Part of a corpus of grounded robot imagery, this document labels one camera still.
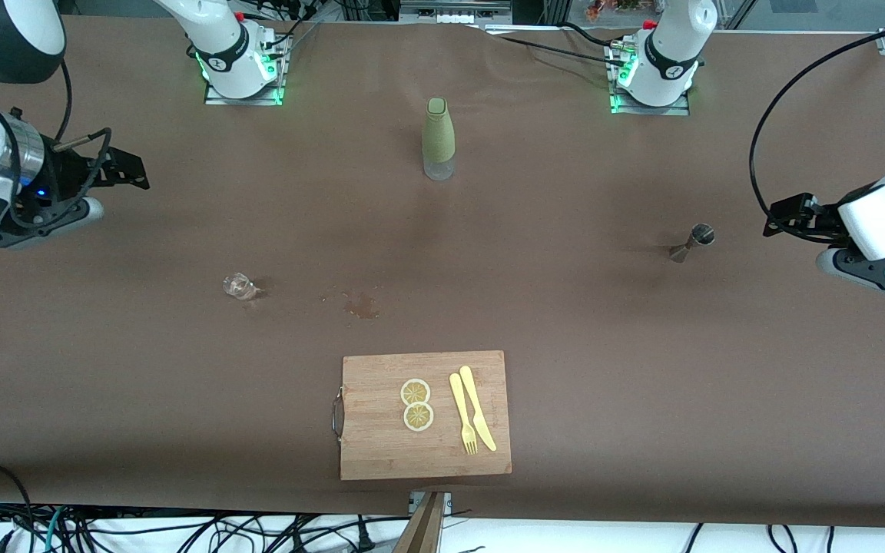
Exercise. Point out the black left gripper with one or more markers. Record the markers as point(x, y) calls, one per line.
point(816, 217)

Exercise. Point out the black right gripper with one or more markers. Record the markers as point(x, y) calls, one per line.
point(74, 174)

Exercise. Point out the steel hourglass jigger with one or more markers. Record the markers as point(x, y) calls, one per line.
point(700, 234)

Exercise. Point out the small clear glass cup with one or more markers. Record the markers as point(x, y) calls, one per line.
point(236, 286)

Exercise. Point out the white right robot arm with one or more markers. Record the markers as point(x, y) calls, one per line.
point(220, 38)

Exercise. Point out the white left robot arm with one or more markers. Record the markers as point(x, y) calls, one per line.
point(669, 54)

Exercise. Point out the brown table cover sheet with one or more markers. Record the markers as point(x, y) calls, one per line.
point(604, 346)

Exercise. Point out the colourful packaged items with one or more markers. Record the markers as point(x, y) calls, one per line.
point(611, 8)

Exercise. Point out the green sleeved glass bottle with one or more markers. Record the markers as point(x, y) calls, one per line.
point(438, 130)

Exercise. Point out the grey equipment box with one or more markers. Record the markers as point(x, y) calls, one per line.
point(450, 11)

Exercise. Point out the yellow plastic knife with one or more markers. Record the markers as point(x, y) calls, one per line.
point(477, 407)

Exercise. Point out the lemon slice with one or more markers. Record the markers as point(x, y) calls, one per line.
point(418, 417)
point(415, 392)

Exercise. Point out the wooden cutting board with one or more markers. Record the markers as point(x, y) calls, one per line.
point(381, 445)

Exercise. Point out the yellow plastic fork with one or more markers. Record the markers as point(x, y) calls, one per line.
point(461, 411)

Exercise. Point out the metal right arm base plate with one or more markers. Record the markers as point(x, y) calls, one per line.
point(243, 101)

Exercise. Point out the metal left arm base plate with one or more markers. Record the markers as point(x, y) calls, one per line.
point(650, 110)

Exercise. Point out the metal bracket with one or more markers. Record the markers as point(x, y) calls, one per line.
point(447, 501)

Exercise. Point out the brown slanted post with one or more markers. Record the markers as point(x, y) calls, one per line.
point(423, 530)

